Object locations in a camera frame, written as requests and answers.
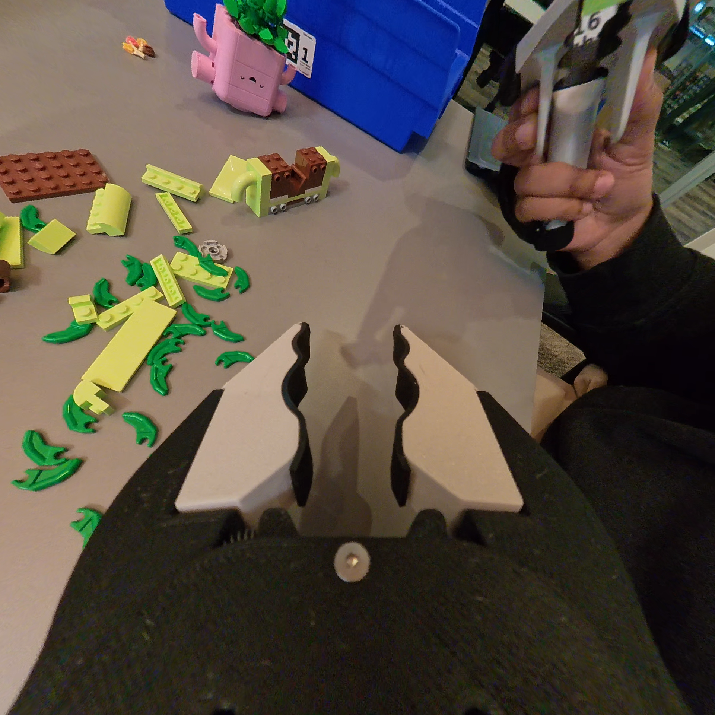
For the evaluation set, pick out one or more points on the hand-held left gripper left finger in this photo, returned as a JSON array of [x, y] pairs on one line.
[[240, 435]]

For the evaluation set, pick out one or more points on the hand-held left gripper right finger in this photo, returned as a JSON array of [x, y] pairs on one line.
[[458, 441]]

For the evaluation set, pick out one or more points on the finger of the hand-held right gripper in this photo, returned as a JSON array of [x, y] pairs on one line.
[[536, 50], [642, 44]]

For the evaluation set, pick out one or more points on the person's right forearm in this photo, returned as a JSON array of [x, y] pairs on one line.
[[642, 313]]

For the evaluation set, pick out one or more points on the person's right hand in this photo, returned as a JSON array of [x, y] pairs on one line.
[[625, 184]]

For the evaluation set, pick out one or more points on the dark laptop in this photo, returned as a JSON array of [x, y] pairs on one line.
[[483, 139]]

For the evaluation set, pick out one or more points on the scattered lime green bricks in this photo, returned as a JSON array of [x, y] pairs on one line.
[[128, 349]]

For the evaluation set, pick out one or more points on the blue plastic bin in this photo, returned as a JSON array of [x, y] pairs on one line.
[[380, 67]]

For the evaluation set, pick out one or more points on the grey round plate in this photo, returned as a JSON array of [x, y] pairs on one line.
[[214, 249]]

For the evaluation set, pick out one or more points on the scattered green leaf pieces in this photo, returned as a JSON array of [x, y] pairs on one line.
[[47, 475]]

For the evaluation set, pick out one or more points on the white printed marker tag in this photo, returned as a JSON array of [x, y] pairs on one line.
[[299, 50]]

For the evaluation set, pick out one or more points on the lime and brown brick assembly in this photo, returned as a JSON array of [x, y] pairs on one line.
[[290, 167]]

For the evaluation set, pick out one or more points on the brown stem cluster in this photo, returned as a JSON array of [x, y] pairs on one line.
[[3, 276]]

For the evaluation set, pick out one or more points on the pink brick plant pot figure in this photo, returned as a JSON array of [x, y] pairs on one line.
[[246, 72]]

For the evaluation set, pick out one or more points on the large brown studded plate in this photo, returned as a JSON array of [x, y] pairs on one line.
[[50, 176]]

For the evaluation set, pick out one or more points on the small orange yellow flower pieces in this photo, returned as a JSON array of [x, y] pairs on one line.
[[138, 47]]

